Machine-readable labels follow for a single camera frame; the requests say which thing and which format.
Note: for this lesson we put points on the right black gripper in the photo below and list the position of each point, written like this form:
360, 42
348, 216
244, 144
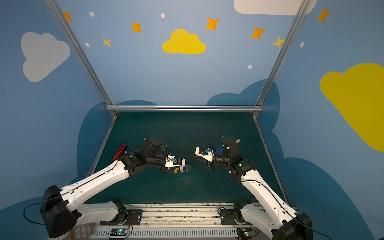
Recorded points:
210, 162

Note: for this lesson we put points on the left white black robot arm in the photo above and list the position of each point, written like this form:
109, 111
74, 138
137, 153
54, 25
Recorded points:
61, 208

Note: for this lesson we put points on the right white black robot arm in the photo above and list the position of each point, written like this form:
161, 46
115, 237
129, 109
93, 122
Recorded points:
278, 220

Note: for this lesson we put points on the red spray bottle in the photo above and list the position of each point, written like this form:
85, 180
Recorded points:
120, 151

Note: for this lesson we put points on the right green circuit board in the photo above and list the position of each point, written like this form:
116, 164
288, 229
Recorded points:
245, 233

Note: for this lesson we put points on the green circuit board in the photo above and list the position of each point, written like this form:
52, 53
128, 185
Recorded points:
245, 233
119, 233

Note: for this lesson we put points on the left green circuit board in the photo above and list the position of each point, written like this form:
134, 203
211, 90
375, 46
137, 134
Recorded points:
119, 233

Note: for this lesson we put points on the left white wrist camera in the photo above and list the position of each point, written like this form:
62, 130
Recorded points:
174, 162

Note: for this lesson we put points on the blue trowel with wooden handle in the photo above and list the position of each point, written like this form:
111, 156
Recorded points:
229, 146

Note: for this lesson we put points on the right floor aluminium rail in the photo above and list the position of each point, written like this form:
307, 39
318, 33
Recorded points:
270, 158

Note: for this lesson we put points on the floor aluminium rail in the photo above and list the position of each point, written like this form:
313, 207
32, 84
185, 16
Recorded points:
101, 148
270, 158

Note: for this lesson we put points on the aluminium mounting rail bed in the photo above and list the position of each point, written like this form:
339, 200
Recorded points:
202, 215

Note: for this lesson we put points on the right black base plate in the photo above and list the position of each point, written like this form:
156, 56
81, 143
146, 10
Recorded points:
231, 217

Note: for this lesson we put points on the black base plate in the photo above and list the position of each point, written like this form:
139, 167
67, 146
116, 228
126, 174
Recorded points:
231, 217
125, 218

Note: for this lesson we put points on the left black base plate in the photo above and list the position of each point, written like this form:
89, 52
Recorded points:
125, 218

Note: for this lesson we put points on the back aluminium frame bar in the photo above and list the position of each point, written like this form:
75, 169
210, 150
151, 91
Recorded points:
140, 108

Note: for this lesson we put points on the white slotted cable duct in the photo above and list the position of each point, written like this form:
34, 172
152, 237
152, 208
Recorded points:
137, 233

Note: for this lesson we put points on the left floor aluminium rail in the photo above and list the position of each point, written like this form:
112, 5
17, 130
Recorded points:
101, 148

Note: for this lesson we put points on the right aluminium frame post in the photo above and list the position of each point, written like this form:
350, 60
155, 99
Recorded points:
291, 34

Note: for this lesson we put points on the aluminium frame post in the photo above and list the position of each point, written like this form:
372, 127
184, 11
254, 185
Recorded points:
59, 15
291, 34

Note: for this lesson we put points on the left aluminium frame post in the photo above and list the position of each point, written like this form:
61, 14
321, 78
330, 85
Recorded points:
59, 15

